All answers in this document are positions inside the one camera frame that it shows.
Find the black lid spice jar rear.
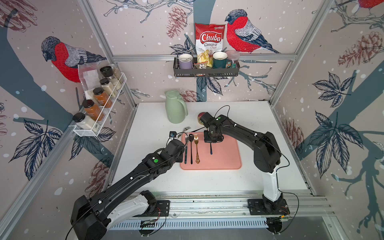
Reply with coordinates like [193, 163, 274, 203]
[100, 66, 122, 90]

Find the white powder spice jar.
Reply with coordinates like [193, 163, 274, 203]
[72, 113, 96, 130]

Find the pink plastic tray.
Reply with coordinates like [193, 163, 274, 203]
[181, 132, 242, 171]

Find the orange spice jar middle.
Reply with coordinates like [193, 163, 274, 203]
[93, 87, 113, 108]

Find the purple mug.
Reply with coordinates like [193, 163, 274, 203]
[178, 54, 194, 70]

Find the teal handle fork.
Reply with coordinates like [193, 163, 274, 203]
[184, 135, 189, 165]

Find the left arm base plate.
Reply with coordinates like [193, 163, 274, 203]
[136, 200, 171, 218]

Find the Chuba cassava chips bag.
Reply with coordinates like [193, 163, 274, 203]
[195, 24, 226, 55]

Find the black wire wall shelf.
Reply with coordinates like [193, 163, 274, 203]
[173, 58, 240, 78]

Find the dark green mug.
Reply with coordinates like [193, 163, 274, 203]
[213, 52, 233, 69]

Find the pink lidded plastic container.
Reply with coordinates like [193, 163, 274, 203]
[226, 50, 240, 68]

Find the orange spice jar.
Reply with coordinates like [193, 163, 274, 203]
[82, 99, 104, 122]
[93, 87, 113, 108]

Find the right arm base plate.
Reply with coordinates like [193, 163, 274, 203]
[247, 199, 291, 216]

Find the round red yellow tin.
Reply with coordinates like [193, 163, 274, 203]
[198, 112, 207, 126]

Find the clear acrylic spice rack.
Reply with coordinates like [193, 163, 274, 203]
[73, 73, 127, 138]

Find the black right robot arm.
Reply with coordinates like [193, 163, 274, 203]
[199, 113, 284, 214]

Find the small snack packet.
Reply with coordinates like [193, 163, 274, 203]
[194, 62, 208, 69]

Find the orange spice jar front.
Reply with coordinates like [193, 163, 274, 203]
[82, 99, 104, 122]

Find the green thermos jug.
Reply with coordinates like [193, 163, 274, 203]
[165, 90, 189, 124]

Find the beige spice jar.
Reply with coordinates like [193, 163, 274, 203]
[100, 78, 117, 98]

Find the clear plastic bag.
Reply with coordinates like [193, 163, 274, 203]
[78, 62, 103, 99]

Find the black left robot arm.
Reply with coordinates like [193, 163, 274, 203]
[71, 139, 185, 240]

